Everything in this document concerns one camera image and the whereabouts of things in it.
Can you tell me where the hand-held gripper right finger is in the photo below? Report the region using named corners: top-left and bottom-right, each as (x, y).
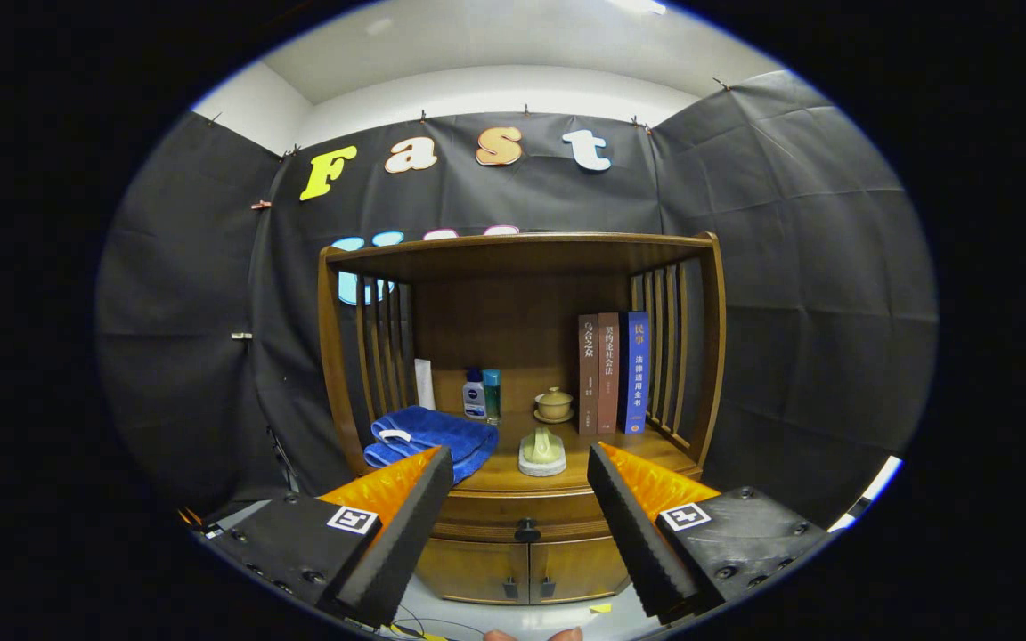
top-left (586, 442), bottom-right (835, 627)

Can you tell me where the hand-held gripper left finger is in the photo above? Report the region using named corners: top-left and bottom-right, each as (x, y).
top-left (197, 445), bottom-right (455, 629)

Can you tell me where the wooden drawer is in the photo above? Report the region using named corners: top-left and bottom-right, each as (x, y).
top-left (431, 490), bottom-right (607, 542)

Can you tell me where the green item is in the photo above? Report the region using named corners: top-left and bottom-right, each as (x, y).
top-left (518, 426), bottom-right (568, 478)

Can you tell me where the wooden cabinet door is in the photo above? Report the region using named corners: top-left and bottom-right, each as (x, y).
top-left (415, 537), bottom-right (530, 606)
top-left (528, 537), bottom-right (631, 606)

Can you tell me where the wooden countertop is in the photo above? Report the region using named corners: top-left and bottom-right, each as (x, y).
top-left (366, 411), bottom-right (703, 495)

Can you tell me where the wooden cabinet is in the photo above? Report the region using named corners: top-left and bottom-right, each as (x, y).
top-left (317, 231), bottom-right (728, 608)

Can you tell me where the blue folded towel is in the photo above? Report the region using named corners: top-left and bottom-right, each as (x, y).
top-left (363, 406), bottom-right (500, 486)

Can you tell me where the beige lidded teacup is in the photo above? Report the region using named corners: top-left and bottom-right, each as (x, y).
top-left (533, 386), bottom-right (575, 425)

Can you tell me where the white bottle with blue cap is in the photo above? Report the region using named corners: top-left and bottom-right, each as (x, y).
top-left (462, 368), bottom-right (487, 421)

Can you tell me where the blue book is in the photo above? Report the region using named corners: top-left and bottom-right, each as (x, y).
top-left (617, 311), bottom-right (651, 435)

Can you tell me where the reddish brown book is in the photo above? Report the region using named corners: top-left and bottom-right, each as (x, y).
top-left (597, 312), bottom-right (622, 436)

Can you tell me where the white panel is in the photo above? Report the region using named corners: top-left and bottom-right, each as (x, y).
top-left (825, 456), bottom-right (904, 533)

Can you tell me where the black backdrop cloth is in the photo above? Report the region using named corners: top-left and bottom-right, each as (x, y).
top-left (94, 69), bottom-right (937, 531)

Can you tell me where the thin black cable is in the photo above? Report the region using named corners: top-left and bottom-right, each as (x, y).
top-left (379, 605), bottom-right (478, 641)

